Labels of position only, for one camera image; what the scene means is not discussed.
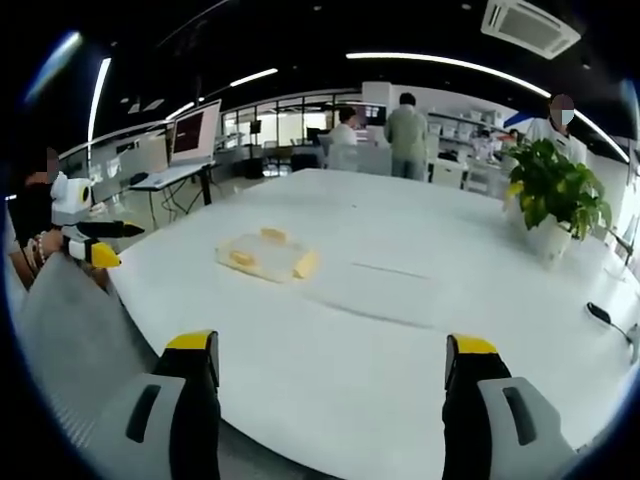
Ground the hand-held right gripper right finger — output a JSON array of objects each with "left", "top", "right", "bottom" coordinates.
[{"left": 441, "top": 333, "right": 584, "bottom": 480}]

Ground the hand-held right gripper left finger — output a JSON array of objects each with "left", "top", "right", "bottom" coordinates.
[{"left": 85, "top": 329, "right": 222, "bottom": 480}]

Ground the person's left hand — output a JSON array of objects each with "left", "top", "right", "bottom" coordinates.
[{"left": 27, "top": 230, "right": 66, "bottom": 267}]

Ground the person's dark clothing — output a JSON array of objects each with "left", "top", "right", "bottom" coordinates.
[{"left": 6, "top": 169, "right": 57, "bottom": 289}]

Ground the white side desk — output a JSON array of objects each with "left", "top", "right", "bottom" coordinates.
[{"left": 128, "top": 160, "right": 222, "bottom": 207}]

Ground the grey chair back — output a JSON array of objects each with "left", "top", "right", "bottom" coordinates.
[{"left": 13, "top": 251, "right": 169, "bottom": 451}]

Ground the large display screen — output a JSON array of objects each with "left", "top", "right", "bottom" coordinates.
[{"left": 167, "top": 98, "right": 223, "bottom": 168}]

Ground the clear plastic sheet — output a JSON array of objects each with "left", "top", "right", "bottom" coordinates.
[{"left": 215, "top": 230, "right": 314, "bottom": 285}]

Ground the white plant pot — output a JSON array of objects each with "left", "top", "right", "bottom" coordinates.
[{"left": 524, "top": 213, "right": 575, "bottom": 265}]

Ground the green leafy plant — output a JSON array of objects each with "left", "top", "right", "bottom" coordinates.
[{"left": 501, "top": 138, "right": 614, "bottom": 242}]

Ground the white storage shelf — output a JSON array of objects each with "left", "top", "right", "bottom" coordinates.
[{"left": 428, "top": 110, "right": 504, "bottom": 169}]

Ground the long ceiling light strip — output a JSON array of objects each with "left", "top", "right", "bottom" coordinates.
[{"left": 345, "top": 51, "right": 552, "bottom": 100}]

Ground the ceiling air conditioner vent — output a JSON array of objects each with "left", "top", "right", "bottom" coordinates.
[{"left": 480, "top": 0, "right": 582, "bottom": 61}]

